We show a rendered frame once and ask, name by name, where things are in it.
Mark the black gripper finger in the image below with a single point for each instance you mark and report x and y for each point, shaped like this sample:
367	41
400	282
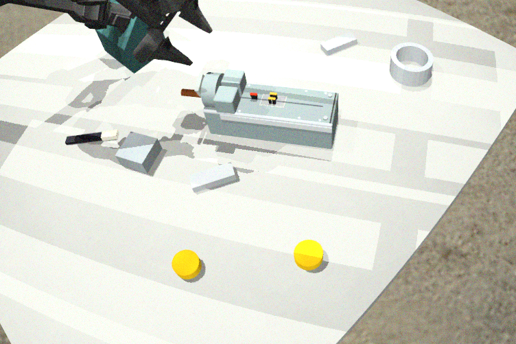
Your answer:
193	15
168	52

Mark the grey hollow cylinder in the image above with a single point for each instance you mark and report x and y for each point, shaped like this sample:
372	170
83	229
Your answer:
412	77

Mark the yellow round disc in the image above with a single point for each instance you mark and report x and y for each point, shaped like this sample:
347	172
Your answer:
308	255
186	264

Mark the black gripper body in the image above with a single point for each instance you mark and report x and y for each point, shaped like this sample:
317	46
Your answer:
154	38

